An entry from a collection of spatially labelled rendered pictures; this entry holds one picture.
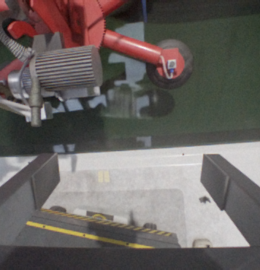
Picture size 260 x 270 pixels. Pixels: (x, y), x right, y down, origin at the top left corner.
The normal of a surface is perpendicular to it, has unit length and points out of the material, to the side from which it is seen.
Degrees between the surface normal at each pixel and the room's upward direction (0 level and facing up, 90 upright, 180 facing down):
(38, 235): 0
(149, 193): 0
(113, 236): 0
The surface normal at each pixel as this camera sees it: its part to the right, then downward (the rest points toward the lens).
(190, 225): -0.13, -0.14
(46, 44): -0.10, 0.30
